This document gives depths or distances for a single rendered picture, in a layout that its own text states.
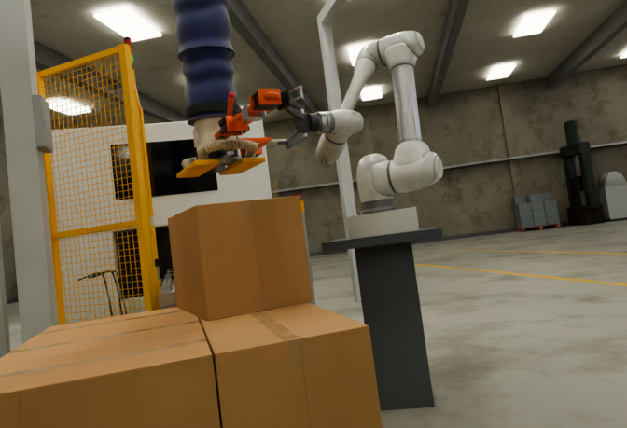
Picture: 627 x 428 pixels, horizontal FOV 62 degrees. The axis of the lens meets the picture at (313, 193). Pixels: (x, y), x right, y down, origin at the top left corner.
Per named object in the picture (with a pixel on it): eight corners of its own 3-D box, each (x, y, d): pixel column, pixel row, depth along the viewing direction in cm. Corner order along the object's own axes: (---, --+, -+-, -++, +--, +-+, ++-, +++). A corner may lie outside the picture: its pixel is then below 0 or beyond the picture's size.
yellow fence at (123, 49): (52, 391, 333) (24, 73, 349) (65, 386, 343) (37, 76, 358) (161, 391, 301) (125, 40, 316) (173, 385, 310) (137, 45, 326)
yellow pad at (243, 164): (218, 175, 235) (217, 164, 236) (240, 173, 240) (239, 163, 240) (243, 162, 205) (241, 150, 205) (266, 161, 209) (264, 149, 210)
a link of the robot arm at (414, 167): (402, 197, 243) (449, 188, 232) (389, 191, 229) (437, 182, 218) (386, 47, 260) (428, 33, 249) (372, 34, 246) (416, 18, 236)
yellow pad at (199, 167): (176, 178, 227) (175, 167, 227) (199, 176, 231) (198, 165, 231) (194, 165, 196) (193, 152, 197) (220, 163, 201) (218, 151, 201)
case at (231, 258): (176, 307, 232) (167, 218, 235) (261, 293, 249) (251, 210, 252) (207, 321, 178) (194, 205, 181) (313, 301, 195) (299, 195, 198)
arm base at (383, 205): (397, 212, 253) (396, 200, 254) (399, 209, 231) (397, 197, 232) (360, 217, 255) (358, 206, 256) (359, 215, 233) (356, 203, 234)
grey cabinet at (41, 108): (44, 153, 311) (40, 104, 314) (54, 152, 313) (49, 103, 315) (35, 146, 292) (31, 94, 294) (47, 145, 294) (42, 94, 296)
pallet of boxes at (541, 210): (553, 227, 1631) (548, 192, 1640) (561, 227, 1558) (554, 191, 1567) (517, 231, 1648) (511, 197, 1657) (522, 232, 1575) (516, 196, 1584)
